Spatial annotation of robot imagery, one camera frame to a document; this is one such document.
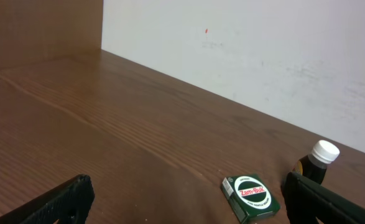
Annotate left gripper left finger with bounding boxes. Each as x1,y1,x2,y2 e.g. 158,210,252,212
0,174,95,224

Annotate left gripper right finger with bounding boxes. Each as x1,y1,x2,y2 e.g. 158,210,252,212
282,172,365,224

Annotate dark bottle white cap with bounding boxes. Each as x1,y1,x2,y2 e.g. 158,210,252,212
292,140,340,184

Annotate green Zam-Buk box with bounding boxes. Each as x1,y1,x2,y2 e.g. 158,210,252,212
221,174,280,224

